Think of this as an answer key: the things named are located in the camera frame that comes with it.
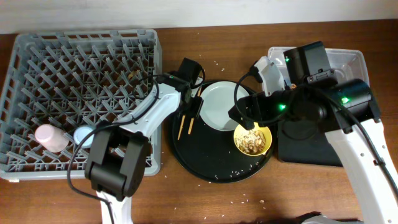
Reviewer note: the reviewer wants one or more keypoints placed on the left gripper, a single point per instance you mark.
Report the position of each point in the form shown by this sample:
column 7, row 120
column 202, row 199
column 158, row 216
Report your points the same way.
column 197, row 106

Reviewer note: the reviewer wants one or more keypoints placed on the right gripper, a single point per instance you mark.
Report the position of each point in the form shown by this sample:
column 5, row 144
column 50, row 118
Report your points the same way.
column 260, row 101

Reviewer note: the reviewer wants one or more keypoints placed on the wooden chopstick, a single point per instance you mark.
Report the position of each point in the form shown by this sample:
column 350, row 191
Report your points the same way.
column 192, row 119
column 181, row 126

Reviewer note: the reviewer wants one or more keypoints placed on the light grey plate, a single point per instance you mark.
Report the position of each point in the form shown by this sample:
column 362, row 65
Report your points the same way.
column 218, row 99

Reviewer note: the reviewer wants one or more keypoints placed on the yellow bowl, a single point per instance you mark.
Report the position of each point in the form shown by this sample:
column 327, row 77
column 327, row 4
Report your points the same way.
column 265, row 130

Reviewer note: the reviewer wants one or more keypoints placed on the food scraps and rice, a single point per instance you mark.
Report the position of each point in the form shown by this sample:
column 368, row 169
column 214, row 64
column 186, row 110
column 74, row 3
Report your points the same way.
column 251, row 142

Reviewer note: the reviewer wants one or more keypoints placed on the blue cup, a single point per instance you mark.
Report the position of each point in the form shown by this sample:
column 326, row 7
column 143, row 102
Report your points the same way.
column 80, row 133

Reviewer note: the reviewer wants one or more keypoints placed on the pink cup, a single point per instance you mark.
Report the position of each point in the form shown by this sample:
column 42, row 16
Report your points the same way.
column 51, row 138

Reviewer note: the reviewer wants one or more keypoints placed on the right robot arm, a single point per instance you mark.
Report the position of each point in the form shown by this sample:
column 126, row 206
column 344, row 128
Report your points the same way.
column 347, row 113

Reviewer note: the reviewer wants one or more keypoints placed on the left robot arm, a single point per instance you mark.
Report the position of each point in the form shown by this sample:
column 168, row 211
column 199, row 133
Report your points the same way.
column 117, row 157

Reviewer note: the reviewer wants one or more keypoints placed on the black rectangular waste tray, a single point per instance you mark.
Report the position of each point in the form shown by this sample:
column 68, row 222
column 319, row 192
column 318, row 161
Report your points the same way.
column 301, row 142

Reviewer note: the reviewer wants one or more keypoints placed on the clear plastic waste bin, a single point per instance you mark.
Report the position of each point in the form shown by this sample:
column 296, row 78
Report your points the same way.
column 345, row 62

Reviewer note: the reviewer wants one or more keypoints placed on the grey plastic dishwasher rack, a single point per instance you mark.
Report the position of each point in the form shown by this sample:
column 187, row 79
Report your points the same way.
column 69, row 79

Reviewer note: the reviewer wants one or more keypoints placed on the round black serving tray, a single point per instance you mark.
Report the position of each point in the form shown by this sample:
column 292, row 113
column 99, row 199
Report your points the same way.
column 211, row 155

